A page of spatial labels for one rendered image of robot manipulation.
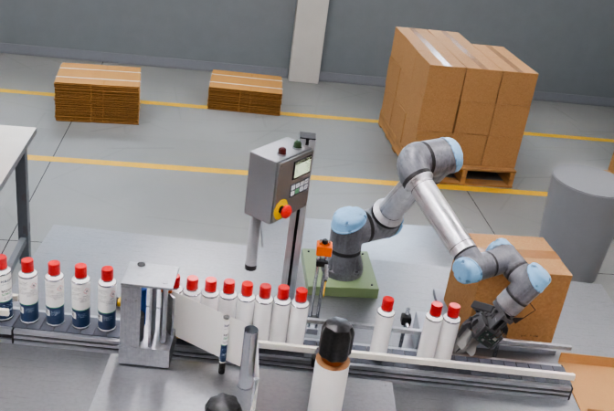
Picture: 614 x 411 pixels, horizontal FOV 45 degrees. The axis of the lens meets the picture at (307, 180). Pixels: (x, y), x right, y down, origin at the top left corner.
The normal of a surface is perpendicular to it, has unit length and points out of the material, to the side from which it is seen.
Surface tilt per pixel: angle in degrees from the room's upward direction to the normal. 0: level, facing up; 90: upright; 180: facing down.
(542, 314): 90
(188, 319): 90
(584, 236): 94
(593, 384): 0
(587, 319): 0
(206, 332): 90
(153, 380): 0
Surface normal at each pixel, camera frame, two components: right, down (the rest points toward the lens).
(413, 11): 0.09, 0.43
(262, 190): -0.58, 0.28
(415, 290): 0.12, -0.90
